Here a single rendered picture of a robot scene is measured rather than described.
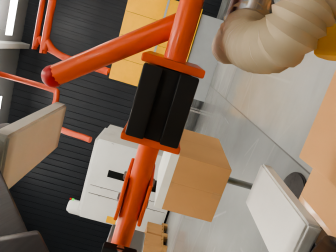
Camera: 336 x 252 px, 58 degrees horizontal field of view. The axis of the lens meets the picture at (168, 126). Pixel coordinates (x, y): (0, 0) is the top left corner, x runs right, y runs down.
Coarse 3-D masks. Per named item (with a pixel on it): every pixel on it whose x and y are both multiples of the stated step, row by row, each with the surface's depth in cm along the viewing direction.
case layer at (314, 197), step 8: (312, 168) 118; (312, 176) 117; (320, 176) 112; (312, 184) 115; (320, 184) 110; (328, 184) 106; (304, 192) 119; (312, 192) 114; (320, 192) 109; (328, 192) 105; (304, 200) 117; (312, 200) 112; (320, 200) 108; (328, 200) 104; (312, 208) 111; (320, 208) 107; (328, 208) 102; (320, 216) 105; (328, 216) 101; (320, 224) 104; (328, 224) 100; (328, 232) 99
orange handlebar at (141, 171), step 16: (192, 0) 26; (176, 16) 27; (192, 16) 27; (176, 32) 27; (192, 32) 28; (176, 48) 28; (144, 160) 30; (128, 176) 32; (144, 176) 31; (128, 192) 32; (144, 192) 32; (128, 208) 32; (144, 208) 32; (128, 224) 32; (112, 240) 33; (128, 240) 33
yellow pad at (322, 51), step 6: (330, 30) 24; (324, 36) 24; (330, 36) 24; (318, 42) 25; (324, 42) 24; (330, 42) 23; (318, 48) 25; (324, 48) 24; (330, 48) 23; (318, 54) 25; (324, 54) 24; (330, 54) 23; (330, 60) 25
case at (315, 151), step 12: (324, 96) 48; (324, 108) 48; (324, 120) 47; (312, 132) 49; (324, 132) 46; (312, 144) 48; (324, 144) 45; (300, 156) 50; (312, 156) 47; (324, 156) 44; (324, 168) 43
